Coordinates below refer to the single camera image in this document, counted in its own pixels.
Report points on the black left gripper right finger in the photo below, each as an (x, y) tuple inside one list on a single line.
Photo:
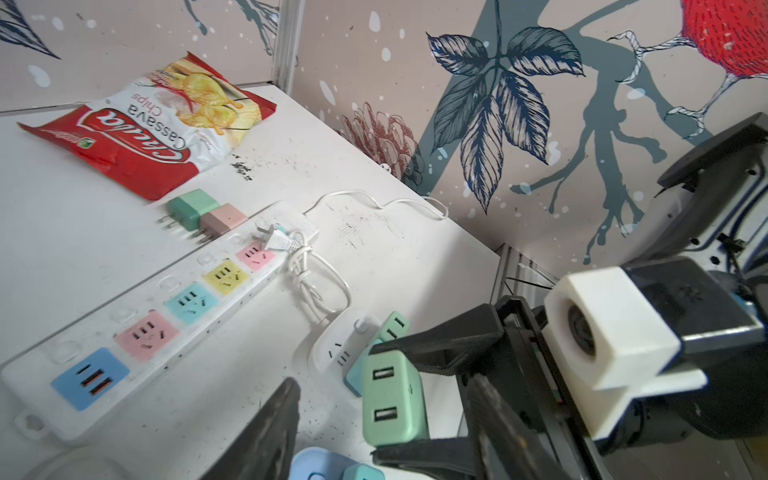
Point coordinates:
[(504, 445)]

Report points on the light green usb charger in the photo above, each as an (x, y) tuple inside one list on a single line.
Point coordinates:
[(395, 326)]

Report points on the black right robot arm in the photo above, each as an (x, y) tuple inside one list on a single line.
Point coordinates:
[(711, 208)]

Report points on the red cassava chips bag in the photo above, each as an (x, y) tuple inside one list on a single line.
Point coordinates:
[(161, 130)]

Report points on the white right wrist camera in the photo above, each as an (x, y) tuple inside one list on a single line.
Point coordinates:
[(611, 347)]

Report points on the pink usb charger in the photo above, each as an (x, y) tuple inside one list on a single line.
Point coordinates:
[(219, 221)]

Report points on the white long power strip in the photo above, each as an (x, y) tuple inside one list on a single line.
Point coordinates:
[(77, 378)]

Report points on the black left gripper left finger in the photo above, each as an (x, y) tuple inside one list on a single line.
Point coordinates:
[(265, 447)]

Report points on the teal usb charger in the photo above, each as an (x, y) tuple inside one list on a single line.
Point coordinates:
[(353, 378), (362, 471)]

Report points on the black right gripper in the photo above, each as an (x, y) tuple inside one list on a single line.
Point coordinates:
[(720, 319)]

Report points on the blue square power socket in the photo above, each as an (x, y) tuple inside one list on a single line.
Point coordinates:
[(318, 463)]

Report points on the white square power socket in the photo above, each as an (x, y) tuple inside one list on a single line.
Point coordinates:
[(340, 344)]

